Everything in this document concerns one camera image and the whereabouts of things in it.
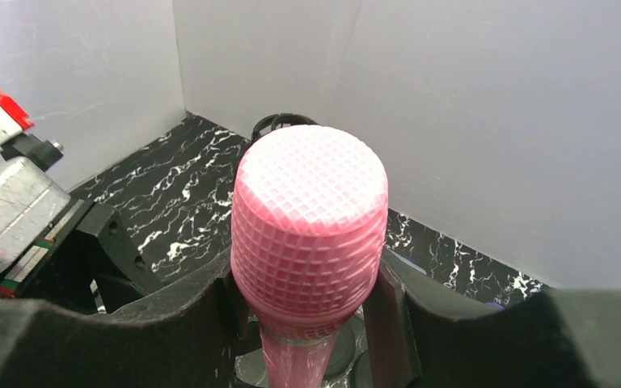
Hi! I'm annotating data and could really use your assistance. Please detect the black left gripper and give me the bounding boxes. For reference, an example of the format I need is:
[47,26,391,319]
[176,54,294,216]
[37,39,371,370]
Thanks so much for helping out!
[0,200,163,315]

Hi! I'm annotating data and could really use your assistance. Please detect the black round-base stand for beige microphone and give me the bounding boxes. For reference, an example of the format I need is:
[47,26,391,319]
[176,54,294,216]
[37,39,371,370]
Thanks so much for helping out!
[232,315,367,387]

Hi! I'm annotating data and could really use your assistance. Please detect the black tripod microphone stand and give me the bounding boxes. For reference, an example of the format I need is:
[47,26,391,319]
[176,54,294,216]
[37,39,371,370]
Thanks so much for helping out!
[251,113,318,143]

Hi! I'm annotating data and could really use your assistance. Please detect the black stand for purple microphone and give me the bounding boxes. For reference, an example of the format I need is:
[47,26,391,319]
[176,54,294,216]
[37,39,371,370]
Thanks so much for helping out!
[349,350,374,388]

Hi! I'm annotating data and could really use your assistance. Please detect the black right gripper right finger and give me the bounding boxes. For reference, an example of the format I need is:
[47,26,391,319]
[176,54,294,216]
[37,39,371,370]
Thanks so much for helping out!
[363,250,621,387]

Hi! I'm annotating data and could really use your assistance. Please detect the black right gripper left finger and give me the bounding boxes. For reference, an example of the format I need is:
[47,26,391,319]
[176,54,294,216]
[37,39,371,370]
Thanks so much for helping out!
[0,252,247,387]

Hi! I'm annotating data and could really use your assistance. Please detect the pink microphone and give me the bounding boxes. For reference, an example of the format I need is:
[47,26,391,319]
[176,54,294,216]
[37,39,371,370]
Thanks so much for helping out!
[230,125,389,387]

